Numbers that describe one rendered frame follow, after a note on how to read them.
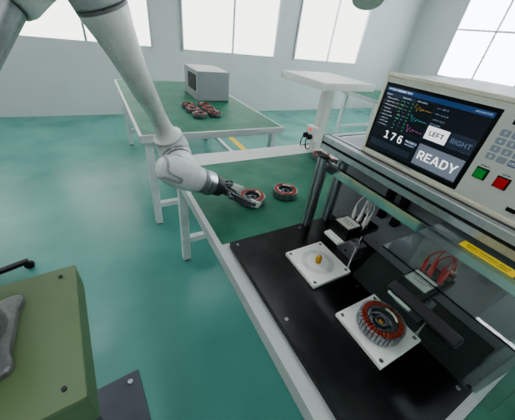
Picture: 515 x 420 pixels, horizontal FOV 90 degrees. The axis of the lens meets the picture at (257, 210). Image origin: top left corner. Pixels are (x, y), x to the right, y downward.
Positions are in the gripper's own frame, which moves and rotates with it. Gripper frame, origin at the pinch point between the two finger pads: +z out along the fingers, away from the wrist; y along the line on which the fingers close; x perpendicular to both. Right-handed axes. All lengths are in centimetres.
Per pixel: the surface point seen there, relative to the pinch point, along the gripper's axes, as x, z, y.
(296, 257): -2.7, -5.4, 38.1
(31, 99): -96, -57, -416
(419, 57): 379, 560, -304
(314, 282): -3.5, -6.8, 48.3
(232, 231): -10.3, -12.2, 14.1
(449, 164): 40, -11, 58
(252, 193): 1.0, 3.0, -2.6
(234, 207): -6.3, -5.3, 1.1
